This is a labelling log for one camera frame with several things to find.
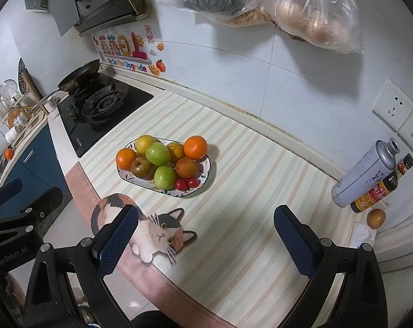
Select blue cabinet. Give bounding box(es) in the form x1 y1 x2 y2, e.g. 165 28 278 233
0 123 74 219

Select red-brown apple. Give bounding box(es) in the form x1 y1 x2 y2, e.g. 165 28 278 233
130 154 157 180

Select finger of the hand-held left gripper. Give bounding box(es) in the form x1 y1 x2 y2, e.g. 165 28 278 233
0 186 63 236
0 178 23 206

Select grey range hood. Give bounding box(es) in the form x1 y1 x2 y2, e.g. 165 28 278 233
22 0 149 36

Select dark soy sauce bottle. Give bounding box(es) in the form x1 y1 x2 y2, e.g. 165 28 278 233
350 153 413 214

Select yellow lemon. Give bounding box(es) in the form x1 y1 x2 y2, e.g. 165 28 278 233
166 142 186 164
135 135 157 155

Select black gas stove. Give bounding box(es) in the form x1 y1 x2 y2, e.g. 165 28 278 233
57 72 155 158

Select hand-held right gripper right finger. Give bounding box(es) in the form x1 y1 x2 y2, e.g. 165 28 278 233
273 205 388 328

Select small green fruit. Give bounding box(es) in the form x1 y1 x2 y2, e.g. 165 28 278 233
154 166 177 188

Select small orange fruit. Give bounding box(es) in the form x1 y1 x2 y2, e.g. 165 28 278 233
367 208 386 230

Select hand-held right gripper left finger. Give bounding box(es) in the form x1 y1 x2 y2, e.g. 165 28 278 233
22 205 140 328

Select orange tangerine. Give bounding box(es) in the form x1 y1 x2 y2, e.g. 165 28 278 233
116 148 138 171
184 135 208 160

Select white paper towel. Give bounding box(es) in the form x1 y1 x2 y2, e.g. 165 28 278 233
348 221 378 248

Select large green fruit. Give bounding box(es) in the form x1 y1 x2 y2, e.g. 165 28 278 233
145 142 171 165

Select dark orange-red fruit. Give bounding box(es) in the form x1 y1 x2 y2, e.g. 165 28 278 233
174 157 198 179

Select striped cat print mat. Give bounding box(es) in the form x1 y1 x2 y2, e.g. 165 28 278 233
65 90 378 328

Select colourful wall sticker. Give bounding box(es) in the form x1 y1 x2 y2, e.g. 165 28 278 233
91 25 168 77

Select dish rack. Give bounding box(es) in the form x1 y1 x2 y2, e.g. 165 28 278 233
0 78 45 144

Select clear plastic bag beige contents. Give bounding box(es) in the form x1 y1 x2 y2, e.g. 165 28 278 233
258 0 364 54

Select white cup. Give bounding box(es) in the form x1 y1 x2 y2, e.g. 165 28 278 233
42 96 61 113

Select dark frying pan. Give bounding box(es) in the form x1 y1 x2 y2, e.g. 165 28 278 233
30 59 101 110

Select deer print ceramic plate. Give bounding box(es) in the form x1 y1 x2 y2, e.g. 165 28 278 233
117 137 211 199

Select grey metal can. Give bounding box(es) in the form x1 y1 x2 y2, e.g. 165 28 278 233
331 137 400 208

